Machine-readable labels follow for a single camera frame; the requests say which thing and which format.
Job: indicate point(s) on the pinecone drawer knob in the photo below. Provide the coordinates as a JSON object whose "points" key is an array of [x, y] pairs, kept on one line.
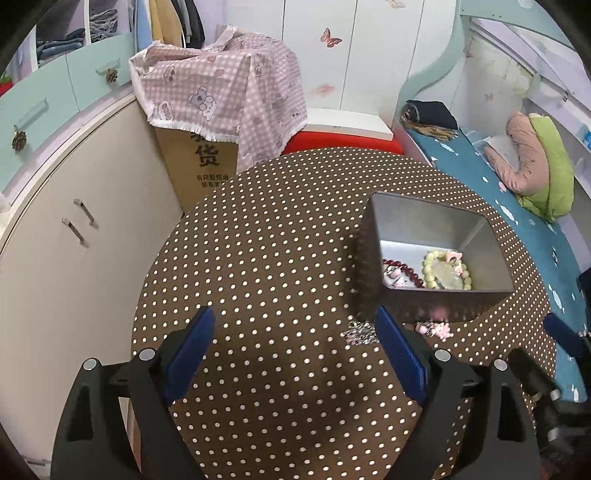
{"points": [[111, 75], [18, 140]]}

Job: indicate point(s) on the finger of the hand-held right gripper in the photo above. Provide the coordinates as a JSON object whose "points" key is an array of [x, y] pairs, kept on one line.
{"points": [[565, 334], [531, 374]]}

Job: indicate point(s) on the brown polka dot tablecloth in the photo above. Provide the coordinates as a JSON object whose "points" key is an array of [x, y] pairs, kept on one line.
{"points": [[277, 277]]}

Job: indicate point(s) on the cardboard box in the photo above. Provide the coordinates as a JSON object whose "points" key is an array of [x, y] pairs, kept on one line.
{"points": [[198, 166]]}

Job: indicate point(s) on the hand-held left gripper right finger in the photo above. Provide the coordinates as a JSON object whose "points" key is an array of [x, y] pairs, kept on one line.
{"points": [[401, 355]]}

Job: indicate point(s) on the pink flower charm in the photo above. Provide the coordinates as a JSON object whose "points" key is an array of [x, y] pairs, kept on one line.
{"points": [[438, 330]]}

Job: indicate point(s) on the teal bunk bed frame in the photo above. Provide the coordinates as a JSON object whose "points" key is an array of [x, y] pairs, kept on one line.
{"points": [[438, 60]]}

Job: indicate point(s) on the white pillow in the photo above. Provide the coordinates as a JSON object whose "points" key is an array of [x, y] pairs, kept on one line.
{"points": [[501, 146]]}

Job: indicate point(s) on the beige cabinet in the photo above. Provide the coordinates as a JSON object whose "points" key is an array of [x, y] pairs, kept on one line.
{"points": [[69, 300]]}

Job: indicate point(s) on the folded jeans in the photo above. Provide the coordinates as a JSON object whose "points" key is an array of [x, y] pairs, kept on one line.
{"points": [[60, 46], [102, 23]]}

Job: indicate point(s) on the white wardrobe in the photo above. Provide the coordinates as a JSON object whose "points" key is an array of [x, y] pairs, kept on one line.
{"points": [[369, 69]]}

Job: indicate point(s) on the white board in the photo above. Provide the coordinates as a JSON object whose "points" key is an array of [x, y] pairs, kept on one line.
{"points": [[346, 122]]}

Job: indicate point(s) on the cream butterfly sticker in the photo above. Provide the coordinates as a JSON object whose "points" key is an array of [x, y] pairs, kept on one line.
{"points": [[395, 3]]}

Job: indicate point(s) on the pale jade pendant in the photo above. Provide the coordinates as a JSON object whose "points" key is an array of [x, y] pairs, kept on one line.
{"points": [[445, 277]]}

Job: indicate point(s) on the pink long pillow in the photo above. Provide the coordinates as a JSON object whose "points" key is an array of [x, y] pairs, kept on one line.
{"points": [[521, 157]]}

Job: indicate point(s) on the faded pink sticker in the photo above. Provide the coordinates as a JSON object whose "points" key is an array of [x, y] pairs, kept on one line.
{"points": [[321, 89]]}

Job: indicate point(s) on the pink white hair clip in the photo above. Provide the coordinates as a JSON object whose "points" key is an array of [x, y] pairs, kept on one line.
{"points": [[395, 275]]}

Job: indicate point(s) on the blue candy print mattress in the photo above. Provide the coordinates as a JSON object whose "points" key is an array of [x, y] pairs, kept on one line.
{"points": [[535, 240]]}

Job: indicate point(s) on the red green toy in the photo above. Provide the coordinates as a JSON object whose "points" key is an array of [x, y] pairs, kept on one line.
{"points": [[4, 79]]}

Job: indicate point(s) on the red plastic stool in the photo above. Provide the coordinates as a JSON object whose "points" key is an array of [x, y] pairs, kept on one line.
{"points": [[337, 142]]}

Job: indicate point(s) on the lilac shelf unit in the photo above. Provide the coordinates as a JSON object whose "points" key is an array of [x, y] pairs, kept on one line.
{"points": [[87, 18]]}

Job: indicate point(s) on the grey metal box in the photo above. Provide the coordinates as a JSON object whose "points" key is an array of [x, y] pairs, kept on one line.
{"points": [[415, 221]]}

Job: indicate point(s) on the pink checked cloth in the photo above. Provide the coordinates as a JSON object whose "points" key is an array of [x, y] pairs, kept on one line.
{"points": [[217, 83]]}

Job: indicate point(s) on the light blue hanging garment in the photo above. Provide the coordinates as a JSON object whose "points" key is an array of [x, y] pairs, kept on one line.
{"points": [[144, 23]]}

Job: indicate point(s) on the dark blue cloth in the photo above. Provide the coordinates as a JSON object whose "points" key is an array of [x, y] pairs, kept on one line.
{"points": [[585, 295]]}

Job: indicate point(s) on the yellow hanging garment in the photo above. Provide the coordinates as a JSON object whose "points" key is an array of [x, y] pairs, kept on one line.
{"points": [[164, 21]]}

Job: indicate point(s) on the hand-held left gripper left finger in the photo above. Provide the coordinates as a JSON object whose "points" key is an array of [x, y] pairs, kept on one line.
{"points": [[191, 355]]}

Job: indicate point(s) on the teal drawer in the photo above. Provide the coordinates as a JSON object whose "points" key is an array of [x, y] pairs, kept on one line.
{"points": [[41, 115], [97, 60]]}

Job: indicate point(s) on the pink and green pillow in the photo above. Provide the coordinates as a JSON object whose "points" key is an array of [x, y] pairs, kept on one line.
{"points": [[554, 175]]}

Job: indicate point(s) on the dark hanging clothes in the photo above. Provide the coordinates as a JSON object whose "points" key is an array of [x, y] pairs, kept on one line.
{"points": [[191, 23]]}

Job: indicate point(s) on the pink butterfly sticker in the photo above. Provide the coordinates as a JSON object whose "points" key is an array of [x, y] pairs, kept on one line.
{"points": [[331, 37]]}

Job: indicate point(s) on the small blue box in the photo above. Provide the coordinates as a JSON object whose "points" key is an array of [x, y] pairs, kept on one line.
{"points": [[587, 138]]}

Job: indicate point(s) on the folded dark clothes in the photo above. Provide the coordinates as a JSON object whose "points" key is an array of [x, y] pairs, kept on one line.
{"points": [[431, 113]]}

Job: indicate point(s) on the folded tan cloth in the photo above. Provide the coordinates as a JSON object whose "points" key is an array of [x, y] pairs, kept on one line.
{"points": [[434, 131]]}

